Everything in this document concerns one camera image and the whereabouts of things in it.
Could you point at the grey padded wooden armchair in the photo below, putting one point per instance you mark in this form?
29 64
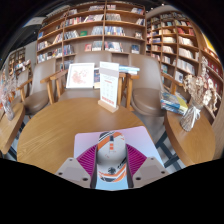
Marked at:
146 96
90 57
38 96

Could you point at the round wooden side table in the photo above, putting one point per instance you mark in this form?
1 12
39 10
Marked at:
10 130
191 145

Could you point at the stack of colourful books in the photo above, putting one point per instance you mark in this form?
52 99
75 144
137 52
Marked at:
173 102

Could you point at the wide wooden bookshelf unit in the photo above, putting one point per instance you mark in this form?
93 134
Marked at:
90 30

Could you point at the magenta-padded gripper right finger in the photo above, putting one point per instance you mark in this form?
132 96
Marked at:
136 162

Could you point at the pale lilac mouse pad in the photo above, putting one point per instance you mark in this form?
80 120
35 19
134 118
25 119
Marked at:
140 136

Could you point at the light blue book stack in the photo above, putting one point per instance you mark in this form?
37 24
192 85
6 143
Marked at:
129 69

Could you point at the curved wooden bookshelf unit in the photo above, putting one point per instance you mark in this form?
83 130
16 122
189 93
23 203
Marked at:
180 43

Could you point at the small distant bookshelf unit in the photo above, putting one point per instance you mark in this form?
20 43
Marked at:
18 63

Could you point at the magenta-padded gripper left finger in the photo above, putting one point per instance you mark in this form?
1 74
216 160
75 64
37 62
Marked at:
85 163

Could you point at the white sign on wooden base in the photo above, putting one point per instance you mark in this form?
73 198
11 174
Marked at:
108 85

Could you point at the white orange black computer mouse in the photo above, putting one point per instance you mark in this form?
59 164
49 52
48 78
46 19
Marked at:
111 156

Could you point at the dark cover book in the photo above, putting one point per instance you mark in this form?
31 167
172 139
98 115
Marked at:
96 77

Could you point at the white framed floral picture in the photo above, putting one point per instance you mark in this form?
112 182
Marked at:
80 76

